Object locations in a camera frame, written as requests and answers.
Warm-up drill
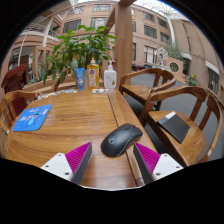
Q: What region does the wooden pergola post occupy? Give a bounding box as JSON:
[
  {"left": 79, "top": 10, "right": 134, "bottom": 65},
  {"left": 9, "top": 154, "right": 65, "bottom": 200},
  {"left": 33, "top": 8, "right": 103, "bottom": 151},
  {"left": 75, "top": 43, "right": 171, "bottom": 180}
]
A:
[{"left": 103, "top": 0, "right": 134, "bottom": 89}]

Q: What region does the blue cartoon-print mouse pad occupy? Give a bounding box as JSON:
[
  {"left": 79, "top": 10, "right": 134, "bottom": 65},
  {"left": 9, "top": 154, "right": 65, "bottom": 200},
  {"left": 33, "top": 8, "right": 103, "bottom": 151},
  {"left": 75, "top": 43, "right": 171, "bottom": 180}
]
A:
[{"left": 12, "top": 104, "right": 53, "bottom": 132}]

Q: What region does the row of small stickers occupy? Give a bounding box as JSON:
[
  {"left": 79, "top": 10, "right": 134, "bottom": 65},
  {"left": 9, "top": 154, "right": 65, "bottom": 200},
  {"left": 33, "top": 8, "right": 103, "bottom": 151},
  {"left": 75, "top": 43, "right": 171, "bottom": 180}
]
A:
[{"left": 33, "top": 88, "right": 78, "bottom": 101}]

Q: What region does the yellow liquid soap bottle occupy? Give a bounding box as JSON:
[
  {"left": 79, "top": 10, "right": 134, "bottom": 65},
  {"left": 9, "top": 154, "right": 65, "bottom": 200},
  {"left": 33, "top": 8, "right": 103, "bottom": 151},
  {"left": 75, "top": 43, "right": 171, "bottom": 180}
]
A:
[{"left": 86, "top": 57, "right": 101, "bottom": 90}]

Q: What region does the black computer mouse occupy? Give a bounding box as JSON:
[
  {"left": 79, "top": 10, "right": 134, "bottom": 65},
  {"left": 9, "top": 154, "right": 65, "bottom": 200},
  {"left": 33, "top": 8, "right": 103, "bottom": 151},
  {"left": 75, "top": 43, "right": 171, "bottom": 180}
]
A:
[{"left": 100, "top": 123, "right": 144, "bottom": 158}]

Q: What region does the yellow flowering plant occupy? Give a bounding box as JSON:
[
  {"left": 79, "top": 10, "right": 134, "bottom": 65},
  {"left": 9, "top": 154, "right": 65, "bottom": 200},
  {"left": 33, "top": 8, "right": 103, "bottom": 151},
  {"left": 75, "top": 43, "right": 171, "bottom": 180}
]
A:
[{"left": 187, "top": 73, "right": 198, "bottom": 87}]

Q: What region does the white pump bottle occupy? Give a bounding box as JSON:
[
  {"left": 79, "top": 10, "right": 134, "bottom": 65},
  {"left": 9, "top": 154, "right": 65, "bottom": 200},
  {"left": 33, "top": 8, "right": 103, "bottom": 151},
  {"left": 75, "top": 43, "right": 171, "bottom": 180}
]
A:
[{"left": 103, "top": 59, "right": 118, "bottom": 90}]

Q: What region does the green potted plant, white pot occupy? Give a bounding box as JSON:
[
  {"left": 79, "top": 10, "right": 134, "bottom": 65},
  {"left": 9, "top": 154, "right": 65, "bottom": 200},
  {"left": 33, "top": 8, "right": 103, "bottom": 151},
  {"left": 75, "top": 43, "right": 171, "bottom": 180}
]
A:
[{"left": 43, "top": 24, "right": 118, "bottom": 84}]

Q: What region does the wooden armchair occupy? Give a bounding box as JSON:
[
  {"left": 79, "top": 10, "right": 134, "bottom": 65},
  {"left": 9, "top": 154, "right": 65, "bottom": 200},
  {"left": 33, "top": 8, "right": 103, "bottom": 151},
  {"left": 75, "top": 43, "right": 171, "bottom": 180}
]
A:
[
  {"left": 118, "top": 67, "right": 178, "bottom": 111},
  {"left": 139, "top": 85, "right": 223, "bottom": 168},
  {"left": 51, "top": 74, "right": 79, "bottom": 94},
  {"left": 0, "top": 89, "right": 38, "bottom": 158}
]

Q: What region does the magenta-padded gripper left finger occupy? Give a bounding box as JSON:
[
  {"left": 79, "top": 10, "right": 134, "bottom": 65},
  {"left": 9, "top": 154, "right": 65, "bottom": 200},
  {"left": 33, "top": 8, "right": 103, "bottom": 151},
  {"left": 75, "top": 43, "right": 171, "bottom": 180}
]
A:
[{"left": 40, "top": 142, "right": 93, "bottom": 185}]

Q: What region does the small white packet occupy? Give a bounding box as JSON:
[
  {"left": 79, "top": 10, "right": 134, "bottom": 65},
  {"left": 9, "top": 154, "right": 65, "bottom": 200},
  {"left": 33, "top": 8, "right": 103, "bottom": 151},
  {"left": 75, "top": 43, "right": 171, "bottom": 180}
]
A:
[{"left": 91, "top": 88, "right": 109, "bottom": 95}]

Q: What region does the white outdoor sculpture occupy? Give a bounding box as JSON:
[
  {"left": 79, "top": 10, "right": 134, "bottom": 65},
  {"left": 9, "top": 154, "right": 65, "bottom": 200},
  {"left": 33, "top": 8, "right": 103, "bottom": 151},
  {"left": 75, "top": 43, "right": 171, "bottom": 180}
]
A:
[{"left": 156, "top": 47, "right": 169, "bottom": 67}]

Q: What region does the blue squeeze tube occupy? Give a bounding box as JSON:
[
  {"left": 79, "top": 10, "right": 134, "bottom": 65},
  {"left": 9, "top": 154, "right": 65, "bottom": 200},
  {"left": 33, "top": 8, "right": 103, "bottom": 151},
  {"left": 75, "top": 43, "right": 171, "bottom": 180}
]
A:
[{"left": 74, "top": 67, "right": 86, "bottom": 92}]

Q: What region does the dark red wooden lectern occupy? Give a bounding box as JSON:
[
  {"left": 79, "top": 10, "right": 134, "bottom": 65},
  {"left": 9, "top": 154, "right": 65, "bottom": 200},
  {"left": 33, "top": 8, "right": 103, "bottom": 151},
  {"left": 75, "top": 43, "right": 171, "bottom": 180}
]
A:
[{"left": 0, "top": 63, "right": 30, "bottom": 118}]

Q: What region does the black notebook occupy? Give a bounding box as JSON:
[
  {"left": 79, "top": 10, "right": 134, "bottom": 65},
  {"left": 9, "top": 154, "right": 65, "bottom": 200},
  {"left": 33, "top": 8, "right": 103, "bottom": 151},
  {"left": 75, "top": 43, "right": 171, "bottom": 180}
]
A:
[{"left": 156, "top": 111, "right": 191, "bottom": 145}]

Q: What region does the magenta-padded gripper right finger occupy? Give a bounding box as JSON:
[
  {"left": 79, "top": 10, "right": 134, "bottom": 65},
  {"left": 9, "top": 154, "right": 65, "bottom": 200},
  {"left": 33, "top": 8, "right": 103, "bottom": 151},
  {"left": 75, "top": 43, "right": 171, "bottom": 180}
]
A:
[{"left": 133, "top": 142, "right": 184, "bottom": 186}]

